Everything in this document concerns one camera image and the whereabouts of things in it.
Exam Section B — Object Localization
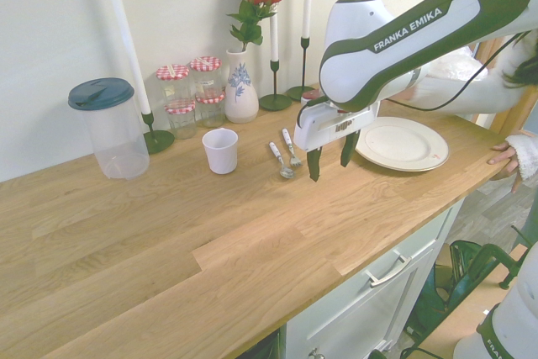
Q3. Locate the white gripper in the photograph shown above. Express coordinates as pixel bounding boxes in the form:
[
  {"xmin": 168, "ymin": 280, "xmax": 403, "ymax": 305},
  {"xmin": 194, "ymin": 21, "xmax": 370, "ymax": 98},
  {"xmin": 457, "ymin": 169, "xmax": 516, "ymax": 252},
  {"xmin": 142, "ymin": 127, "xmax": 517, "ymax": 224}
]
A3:
[{"xmin": 293, "ymin": 100, "xmax": 375, "ymax": 184}]

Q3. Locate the spoon with white handle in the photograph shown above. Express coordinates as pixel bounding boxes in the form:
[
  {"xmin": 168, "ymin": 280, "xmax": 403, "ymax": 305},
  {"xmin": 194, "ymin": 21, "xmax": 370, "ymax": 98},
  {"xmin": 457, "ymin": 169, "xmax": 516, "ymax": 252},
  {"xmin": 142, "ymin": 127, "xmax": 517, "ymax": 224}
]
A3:
[{"xmin": 268, "ymin": 141, "xmax": 295, "ymax": 180}]

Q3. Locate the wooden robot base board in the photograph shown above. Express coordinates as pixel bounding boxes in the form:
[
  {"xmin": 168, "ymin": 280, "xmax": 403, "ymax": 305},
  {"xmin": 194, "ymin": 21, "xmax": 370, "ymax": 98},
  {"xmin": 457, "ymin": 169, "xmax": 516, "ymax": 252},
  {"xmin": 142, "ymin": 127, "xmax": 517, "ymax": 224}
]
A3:
[{"xmin": 414, "ymin": 282, "xmax": 520, "ymax": 359}]

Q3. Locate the white plate with gold rim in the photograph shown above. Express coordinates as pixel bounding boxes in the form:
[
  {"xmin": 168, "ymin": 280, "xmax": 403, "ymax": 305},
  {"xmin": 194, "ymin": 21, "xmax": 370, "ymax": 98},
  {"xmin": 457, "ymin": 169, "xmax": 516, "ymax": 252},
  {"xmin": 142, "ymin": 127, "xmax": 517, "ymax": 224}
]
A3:
[{"xmin": 355, "ymin": 116, "xmax": 450, "ymax": 173}]

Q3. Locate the person's left hand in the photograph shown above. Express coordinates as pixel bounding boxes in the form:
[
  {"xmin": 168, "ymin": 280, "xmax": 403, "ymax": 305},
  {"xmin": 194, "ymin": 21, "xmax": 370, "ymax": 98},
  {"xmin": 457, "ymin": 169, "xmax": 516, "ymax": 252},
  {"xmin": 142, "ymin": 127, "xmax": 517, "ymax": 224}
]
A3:
[{"xmin": 487, "ymin": 142, "xmax": 523, "ymax": 194}]

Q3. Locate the black candle holder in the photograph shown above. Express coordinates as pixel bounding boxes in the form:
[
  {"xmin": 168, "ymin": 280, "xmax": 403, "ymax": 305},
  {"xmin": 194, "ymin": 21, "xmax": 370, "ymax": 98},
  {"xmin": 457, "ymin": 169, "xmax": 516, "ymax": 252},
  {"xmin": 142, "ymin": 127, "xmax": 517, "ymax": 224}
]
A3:
[
  {"xmin": 259, "ymin": 59, "xmax": 293, "ymax": 112},
  {"xmin": 141, "ymin": 111, "xmax": 176, "ymax": 155},
  {"xmin": 286, "ymin": 36, "xmax": 316, "ymax": 103}
]

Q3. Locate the white vase with blue flower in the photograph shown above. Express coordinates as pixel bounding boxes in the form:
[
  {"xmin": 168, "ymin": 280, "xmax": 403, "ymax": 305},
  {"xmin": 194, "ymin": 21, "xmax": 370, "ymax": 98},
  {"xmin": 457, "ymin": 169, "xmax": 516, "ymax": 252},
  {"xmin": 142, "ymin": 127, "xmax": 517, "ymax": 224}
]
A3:
[{"xmin": 224, "ymin": 48, "xmax": 260, "ymax": 124}]

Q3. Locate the white ceramic cup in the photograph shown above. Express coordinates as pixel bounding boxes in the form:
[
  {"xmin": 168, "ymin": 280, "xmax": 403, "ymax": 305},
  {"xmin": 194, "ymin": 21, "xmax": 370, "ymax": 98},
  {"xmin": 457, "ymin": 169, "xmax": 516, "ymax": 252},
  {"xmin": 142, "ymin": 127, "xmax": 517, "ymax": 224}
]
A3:
[{"xmin": 201, "ymin": 126, "xmax": 240, "ymax": 175}]

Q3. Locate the glass jar red checkered lid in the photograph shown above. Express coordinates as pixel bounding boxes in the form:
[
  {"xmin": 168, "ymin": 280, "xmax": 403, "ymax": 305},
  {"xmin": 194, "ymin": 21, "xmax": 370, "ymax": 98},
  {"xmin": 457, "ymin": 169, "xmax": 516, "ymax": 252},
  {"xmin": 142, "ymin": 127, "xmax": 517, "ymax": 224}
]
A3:
[
  {"xmin": 156, "ymin": 64, "xmax": 191, "ymax": 103},
  {"xmin": 195, "ymin": 90, "xmax": 227, "ymax": 129},
  {"xmin": 164, "ymin": 98, "xmax": 198, "ymax": 140},
  {"xmin": 188, "ymin": 55, "xmax": 223, "ymax": 98}
]

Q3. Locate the person's dark hair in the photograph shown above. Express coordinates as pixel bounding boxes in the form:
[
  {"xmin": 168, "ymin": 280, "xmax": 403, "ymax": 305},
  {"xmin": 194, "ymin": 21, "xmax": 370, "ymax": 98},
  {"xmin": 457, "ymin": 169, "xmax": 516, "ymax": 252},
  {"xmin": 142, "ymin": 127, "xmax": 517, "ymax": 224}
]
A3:
[{"xmin": 502, "ymin": 29, "xmax": 538, "ymax": 89}]

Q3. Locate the clear pitcher with blue lid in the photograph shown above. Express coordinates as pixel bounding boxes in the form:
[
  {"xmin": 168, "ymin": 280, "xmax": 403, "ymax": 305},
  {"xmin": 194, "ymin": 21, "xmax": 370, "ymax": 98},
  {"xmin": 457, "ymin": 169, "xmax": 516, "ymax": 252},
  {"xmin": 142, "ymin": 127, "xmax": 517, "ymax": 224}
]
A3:
[{"xmin": 68, "ymin": 77, "xmax": 150, "ymax": 180}]

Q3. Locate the fork with white handle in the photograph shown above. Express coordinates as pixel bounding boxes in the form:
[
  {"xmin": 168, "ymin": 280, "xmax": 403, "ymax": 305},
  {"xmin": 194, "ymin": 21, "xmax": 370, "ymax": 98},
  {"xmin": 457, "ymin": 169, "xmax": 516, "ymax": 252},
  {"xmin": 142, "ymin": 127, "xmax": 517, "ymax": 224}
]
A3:
[{"xmin": 281, "ymin": 127, "xmax": 303, "ymax": 169}]

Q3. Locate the silver drawer handle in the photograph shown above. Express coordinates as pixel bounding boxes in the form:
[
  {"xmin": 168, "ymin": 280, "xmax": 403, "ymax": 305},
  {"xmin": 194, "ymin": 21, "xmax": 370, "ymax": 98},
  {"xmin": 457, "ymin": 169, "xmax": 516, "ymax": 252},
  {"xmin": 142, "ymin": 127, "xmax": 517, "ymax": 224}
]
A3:
[{"xmin": 364, "ymin": 254, "xmax": 411, "ymax": 288}]

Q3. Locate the white drawer with handle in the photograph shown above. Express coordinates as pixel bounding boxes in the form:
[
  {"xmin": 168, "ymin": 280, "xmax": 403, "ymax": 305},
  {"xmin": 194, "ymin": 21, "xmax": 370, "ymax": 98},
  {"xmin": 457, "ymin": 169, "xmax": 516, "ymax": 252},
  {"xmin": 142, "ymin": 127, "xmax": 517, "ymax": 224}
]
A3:
[{"xmin": 285, "ymin": 197, "xmax": 467, "ymax": 359}]

